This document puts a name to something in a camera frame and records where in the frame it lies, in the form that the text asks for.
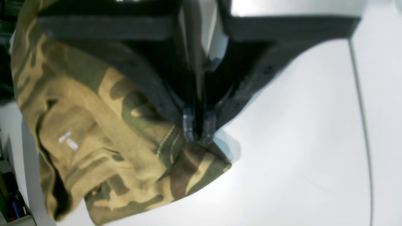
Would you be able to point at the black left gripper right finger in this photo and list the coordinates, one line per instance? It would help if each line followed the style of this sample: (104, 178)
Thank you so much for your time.
(258, 49)

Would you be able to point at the camouflage T-shirt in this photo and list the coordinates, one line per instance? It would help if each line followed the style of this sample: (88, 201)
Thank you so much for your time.
(98, 137)

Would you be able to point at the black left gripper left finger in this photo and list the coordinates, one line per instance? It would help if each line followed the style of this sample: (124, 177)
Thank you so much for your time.
(140, 46)

